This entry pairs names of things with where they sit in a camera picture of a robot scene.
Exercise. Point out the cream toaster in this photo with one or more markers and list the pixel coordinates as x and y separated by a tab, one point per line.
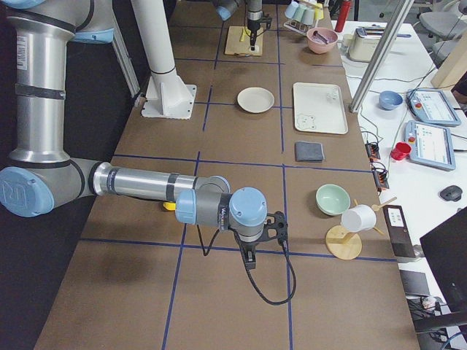
364	42

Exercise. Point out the light blue cup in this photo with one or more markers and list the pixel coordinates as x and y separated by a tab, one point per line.
291	9

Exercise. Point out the wooden mug stand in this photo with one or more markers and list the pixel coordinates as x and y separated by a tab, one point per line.
347	245

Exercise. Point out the white wire cup rack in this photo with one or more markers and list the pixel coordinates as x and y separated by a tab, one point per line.
297	27

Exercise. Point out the pink bowl with ice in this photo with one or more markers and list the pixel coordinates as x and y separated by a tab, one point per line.
316	46

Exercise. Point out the white mug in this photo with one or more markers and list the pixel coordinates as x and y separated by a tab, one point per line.
359	218

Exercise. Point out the grey folded cloth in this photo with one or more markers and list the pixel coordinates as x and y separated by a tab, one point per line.
309	152

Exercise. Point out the white bear tray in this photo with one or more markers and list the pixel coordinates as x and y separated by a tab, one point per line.
319	108

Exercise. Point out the black computer mouse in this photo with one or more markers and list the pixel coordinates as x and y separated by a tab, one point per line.
451	193

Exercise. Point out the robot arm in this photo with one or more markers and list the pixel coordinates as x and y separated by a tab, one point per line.
226	8
43	176

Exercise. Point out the yellow plastic knife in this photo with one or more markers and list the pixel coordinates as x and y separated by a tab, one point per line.
243	35

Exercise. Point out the red bottle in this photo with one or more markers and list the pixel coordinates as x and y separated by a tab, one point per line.
344	11

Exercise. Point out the bamboo cutting board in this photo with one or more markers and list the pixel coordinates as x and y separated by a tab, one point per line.
234	47

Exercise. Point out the yellow cup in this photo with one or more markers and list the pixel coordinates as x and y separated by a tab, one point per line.
318	12

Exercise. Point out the mint green cup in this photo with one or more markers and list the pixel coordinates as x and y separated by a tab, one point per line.
299	13

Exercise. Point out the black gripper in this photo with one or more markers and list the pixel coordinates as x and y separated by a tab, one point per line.
253	19
246	246

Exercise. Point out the white mounting post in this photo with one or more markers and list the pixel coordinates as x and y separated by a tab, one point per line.
167	96

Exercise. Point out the red cup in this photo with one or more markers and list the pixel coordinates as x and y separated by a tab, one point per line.
400	151

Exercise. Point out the blue bowl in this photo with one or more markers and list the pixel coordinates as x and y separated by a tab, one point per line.
390	100

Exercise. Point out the mint green bowl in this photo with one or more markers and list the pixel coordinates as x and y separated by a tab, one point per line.
332	199

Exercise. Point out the black remote box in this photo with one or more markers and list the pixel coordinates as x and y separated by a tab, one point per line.
403	248

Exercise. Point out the aluminium frame post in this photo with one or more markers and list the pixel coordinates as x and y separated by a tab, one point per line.
383	48

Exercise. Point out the teach pendant tablet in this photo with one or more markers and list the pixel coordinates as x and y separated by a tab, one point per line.
432	107
431	145

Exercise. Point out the grey cup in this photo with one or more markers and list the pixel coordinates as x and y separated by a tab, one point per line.
308	16

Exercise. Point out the cream round plate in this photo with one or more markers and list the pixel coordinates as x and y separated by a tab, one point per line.
255	100

